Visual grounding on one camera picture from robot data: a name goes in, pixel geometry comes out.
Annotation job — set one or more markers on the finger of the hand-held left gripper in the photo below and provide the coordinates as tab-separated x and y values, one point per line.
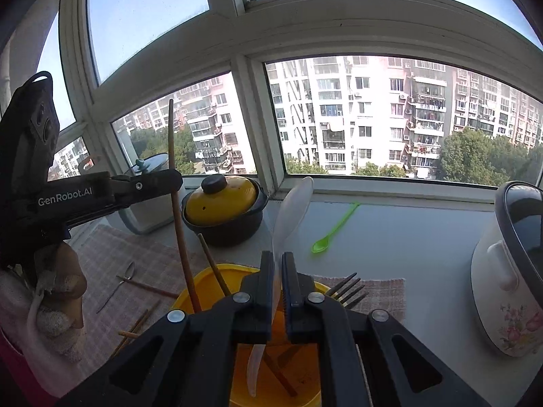
144	185

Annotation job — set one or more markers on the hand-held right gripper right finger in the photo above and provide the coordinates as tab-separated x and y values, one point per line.
290	301

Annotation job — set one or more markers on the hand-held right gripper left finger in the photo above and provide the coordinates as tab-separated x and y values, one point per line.
265	296

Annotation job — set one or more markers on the metal fork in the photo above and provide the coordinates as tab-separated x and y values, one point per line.
345	290

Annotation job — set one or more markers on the wooden chopstick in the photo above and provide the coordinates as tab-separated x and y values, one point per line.
127	334
148	288
140	326
280	375
214	265
182	241

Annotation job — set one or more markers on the yellow plastic container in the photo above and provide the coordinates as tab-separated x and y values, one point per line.
305	383

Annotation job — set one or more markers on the metal spoon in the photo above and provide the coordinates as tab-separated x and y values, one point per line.
129	270

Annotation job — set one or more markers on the white plastic spoon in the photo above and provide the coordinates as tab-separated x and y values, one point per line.
292	207

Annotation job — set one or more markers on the person's left hand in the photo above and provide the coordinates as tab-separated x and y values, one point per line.
63	288

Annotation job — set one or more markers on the glass pot lid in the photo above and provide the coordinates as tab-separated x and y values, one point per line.
155	163

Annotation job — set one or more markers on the teal and white pot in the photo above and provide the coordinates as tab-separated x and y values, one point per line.
148	216

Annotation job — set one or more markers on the green plastic spoon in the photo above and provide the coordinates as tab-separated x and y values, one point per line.
320	246

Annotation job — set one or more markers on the black casserole pot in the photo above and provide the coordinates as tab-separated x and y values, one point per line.
229	231

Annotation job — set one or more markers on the pink plaid cloth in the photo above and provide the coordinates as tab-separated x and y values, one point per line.
106	254

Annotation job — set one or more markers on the yellow casserole lid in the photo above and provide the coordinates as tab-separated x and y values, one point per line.
229	203

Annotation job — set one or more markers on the floral rice cooker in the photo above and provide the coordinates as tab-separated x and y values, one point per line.
500	305

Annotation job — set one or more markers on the dark rice cooker lid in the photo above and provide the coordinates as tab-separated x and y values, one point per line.
521	229

